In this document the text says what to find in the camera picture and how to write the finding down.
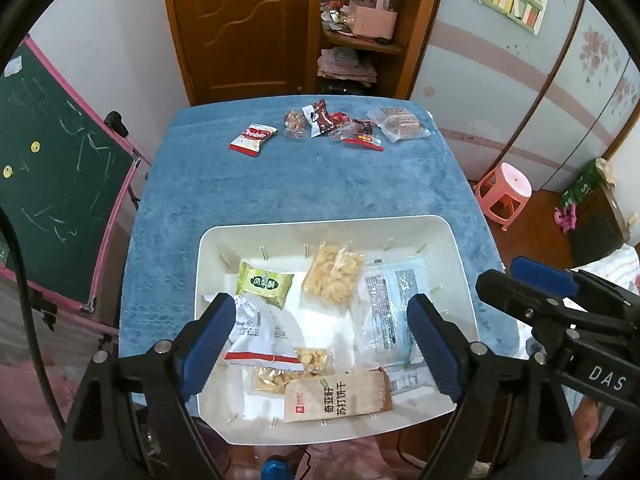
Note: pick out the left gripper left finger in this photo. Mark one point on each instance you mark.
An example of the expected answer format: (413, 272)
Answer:
(102, 438)

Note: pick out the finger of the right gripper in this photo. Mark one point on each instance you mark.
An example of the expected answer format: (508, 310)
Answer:
(570, 279)
(606, 322)

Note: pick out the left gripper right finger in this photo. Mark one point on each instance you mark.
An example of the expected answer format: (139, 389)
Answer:
(510, 405)

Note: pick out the white red-striped snack bag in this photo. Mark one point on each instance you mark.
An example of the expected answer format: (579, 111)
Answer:
(262, 335)

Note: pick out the large white blue bag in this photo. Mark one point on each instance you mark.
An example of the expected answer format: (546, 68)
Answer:
(382, 337)

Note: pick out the beige soda cracker pack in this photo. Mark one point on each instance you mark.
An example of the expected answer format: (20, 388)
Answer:
(337, 396)

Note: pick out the clear bag yellow puffs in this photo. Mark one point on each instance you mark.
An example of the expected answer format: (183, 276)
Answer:
(314, 362)

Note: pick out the green pastry packet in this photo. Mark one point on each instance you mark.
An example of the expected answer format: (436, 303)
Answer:
(273, 287)

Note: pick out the yellow cracker clear pack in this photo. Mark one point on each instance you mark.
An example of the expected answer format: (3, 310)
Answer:
(333, 274)

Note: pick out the clear bag brown cakes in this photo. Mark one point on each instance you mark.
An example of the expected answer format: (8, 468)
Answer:
(398, 124)

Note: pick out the red candy clear bag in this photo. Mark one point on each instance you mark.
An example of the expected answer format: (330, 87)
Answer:
(359, 134)

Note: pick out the red white cookie packet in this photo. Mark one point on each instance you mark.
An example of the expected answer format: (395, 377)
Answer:
(250, 141)

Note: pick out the dark red brown snack packet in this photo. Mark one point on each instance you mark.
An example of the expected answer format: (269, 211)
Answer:
(321, 121)

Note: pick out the pink toy on floor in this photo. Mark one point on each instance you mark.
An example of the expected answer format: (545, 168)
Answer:
(566, 218)

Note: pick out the green bag on floor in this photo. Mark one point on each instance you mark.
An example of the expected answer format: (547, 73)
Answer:
(598, 171)

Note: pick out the pink plastic stool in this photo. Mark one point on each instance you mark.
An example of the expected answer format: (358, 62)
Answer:
(502, 194)

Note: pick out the white plastic tray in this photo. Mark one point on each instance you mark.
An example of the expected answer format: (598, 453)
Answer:
(243, 416)

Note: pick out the blue table cloth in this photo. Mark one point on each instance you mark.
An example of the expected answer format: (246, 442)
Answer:
(197, 182)

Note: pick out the folded pink cloths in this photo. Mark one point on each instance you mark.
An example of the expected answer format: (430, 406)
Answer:
(343, 63)

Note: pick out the wooden corner shelf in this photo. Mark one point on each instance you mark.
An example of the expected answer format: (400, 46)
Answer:
(396, 61)

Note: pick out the pink basket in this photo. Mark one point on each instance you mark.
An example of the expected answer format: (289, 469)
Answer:
(372, 19)

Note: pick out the brown wooden door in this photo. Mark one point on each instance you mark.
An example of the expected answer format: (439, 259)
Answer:
(239, 49)

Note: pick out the green chalkboard pink frame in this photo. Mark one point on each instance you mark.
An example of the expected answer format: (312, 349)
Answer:
(64, 175)

